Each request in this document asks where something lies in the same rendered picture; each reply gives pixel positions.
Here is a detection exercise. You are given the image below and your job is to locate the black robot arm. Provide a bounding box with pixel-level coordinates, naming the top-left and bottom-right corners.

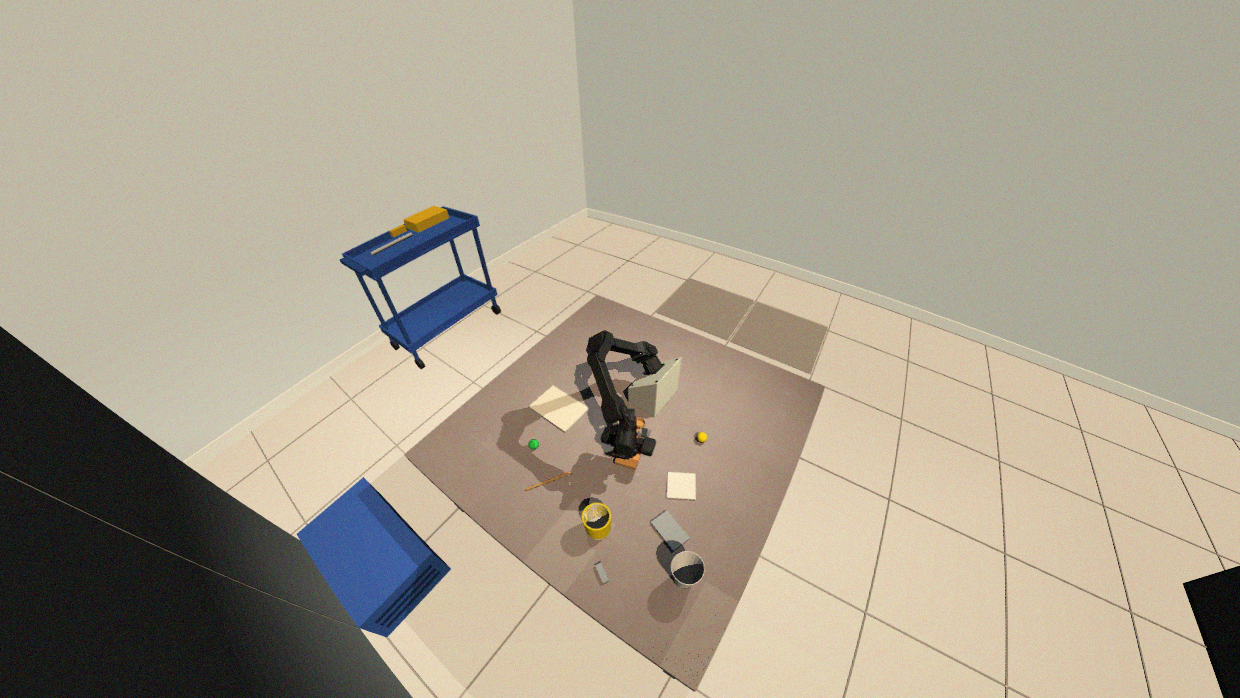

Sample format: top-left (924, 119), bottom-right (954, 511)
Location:
top-left (587, 330), bottom-right (663, 460)

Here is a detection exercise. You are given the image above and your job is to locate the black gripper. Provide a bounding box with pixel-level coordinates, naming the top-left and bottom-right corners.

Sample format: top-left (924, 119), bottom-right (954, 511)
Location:
top-left (601, 426), bottom-right (656, 456)

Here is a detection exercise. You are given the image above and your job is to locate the yellow cup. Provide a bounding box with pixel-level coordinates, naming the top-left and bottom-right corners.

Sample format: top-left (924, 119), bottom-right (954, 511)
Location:
top-left (582, 503), bottom-right (611, 541)

